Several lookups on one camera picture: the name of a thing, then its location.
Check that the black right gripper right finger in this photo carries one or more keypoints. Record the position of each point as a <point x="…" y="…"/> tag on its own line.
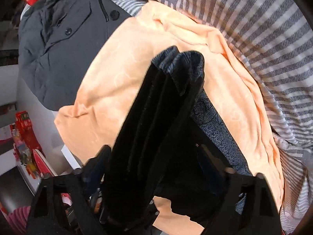
<point x="231" y="203"/>

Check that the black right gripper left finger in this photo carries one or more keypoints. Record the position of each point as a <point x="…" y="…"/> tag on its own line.
<point x="47" y="214"/>

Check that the black pants with patterned lining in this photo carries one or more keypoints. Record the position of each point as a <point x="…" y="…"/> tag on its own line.
<point x="165" y="146"/>

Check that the red printed packaging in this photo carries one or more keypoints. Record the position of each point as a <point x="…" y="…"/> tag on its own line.
<point x="27" y="148"/>

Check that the white shelf unit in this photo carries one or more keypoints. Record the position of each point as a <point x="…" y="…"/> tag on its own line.
<point x="20" y="176"/>

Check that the orange blanket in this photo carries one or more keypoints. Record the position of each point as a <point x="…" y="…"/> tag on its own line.
<point x="113" y="81"/>

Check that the dark grey jacket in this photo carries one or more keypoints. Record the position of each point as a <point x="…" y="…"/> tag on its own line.
<point x="58" y="40"/>

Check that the grey white striped duvet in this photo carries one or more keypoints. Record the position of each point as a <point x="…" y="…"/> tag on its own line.
<point x="273" y="39"/>

